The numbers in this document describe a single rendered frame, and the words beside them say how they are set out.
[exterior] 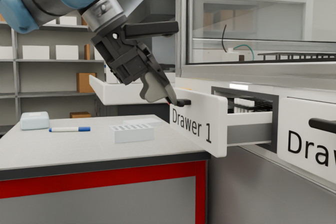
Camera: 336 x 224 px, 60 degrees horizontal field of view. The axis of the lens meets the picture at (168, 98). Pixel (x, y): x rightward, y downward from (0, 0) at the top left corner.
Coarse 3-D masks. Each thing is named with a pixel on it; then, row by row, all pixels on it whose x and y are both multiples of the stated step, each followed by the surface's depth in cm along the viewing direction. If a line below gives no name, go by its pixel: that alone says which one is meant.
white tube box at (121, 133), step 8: (112, 128) 88; (120, 128) 89; (128, 128) 90; (136, 128) 89; (144, 128) 88; (152, 128) 89; (112, 136) 87; (120, 136) 86; (128, 136) 87; (136, 136) 88; (144, 136) 88; (152, 136) 90
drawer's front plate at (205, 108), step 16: (176, 96) 73; (192, 96) 63; (208, 96) 55; (176, 112) 74; (192, 112) 63; (208, 112) 56; (224, 112) 52; (176, 128) 74; (224, 128) 52; (208, 144) 56; (224, 144) 52
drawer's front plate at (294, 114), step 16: (288, 112) 50; (304, 112) 46; (320, 112) 43; (288, 128) 50; (304, 128) 46; (304, 144) 46; (320, 144) 43; (288, 160) 50; (304, 160) 46; (320, 160) 43; (320, 176) 43
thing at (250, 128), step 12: (228, 108) 81; (228, 120) 54; (240, 120) 55; (252, 120) 56; (264, 120) 57; (228, 132) 54; (240, 132) 55; (252, 132) 56; (264, 132) 57; (228, 144) 55; (240, 144) 56
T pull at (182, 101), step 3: (177, 99) 63; (180, 99) 64; (183, 99) 64; (186, 99) 64; (189, 99) 64; (171, 102) 66; (177, 102) 62; (180, 102) 61; (183, 102) 61; (186, 102) 64; (189, 102) 64; (177, 105) 62; (180, 105) 61; (183, 105) 61
